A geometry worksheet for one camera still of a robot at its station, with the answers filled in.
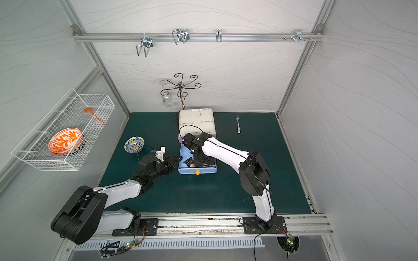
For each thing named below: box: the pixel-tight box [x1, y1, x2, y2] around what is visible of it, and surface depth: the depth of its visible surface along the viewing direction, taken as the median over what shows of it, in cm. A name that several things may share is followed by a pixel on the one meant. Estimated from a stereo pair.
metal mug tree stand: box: [160, 72, 202, 110], surface depth 95 cm
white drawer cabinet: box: [178, 107, 217, 138], surface depth 90 cm
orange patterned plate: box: [47, 127, 83, 155], surface depth 64 cm
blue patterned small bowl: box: [124, 135, 145, 154], surface depth 103 cm
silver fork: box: [235, 113, 242, 134], surface depth 117 cm
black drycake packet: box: [182, 156, 195, 168], surface depth 87 cm
